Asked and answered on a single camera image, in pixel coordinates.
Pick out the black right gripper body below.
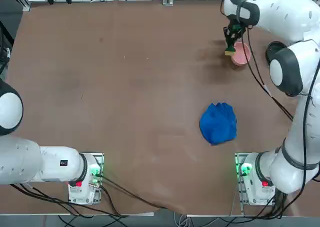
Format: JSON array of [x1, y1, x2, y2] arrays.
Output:
[[223, 18, 248, 42]]

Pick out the green and yellow sponge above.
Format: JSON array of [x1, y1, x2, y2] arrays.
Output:
[[224, 44, 236, 57]]

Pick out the pink bowl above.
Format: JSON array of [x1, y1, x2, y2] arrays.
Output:
[[230, 41, 252, 67]]

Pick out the crumpled blue cloth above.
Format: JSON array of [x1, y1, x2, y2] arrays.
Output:
[[199, 102, 238, 146]]

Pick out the black pan grey handle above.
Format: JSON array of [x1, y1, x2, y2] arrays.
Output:
[[265, 40, 288, 65]]

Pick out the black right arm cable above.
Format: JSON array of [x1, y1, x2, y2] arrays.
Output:
[[234, 0, 295, 120]]

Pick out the black base cable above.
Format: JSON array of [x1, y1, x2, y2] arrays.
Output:
[[99, 174, 181, 213], [9, 183, 128, 217]]

